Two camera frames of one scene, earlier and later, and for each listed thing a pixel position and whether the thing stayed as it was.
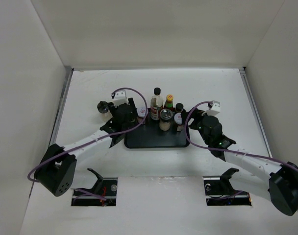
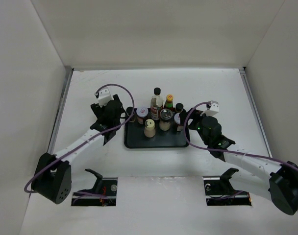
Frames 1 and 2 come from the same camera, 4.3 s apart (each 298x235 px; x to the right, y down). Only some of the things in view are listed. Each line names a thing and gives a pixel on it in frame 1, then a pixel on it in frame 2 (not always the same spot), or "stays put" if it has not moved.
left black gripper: x=133 y=113 -> x=98 y=110
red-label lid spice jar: x=178 y=121 stays put
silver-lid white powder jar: x=165 y=116 stays put
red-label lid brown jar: x=141 y=112 stays put
